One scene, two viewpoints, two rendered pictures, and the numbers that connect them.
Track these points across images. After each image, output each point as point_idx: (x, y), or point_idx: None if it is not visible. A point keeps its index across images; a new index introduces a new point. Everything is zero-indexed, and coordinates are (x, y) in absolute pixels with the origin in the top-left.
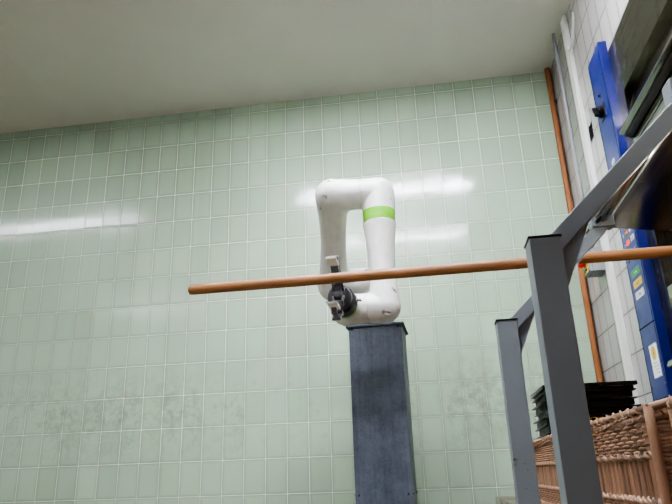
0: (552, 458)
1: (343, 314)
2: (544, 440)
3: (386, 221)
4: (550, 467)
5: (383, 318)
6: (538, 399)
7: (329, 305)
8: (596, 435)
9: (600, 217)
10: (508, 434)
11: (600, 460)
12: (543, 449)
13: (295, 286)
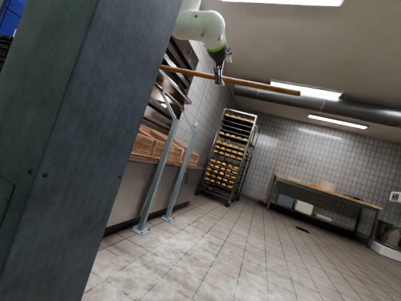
0: (145, 143)
1: (213, 69)
2: (142, 136)
3: None
4: (141, 144)
5: (181, 39)
6: None
7: (222, 85)
8: (171, 147)
9: (164, 93)
10: (170, 144)
11: (171, 151)
12: (138, 137)
13: (241, 85)
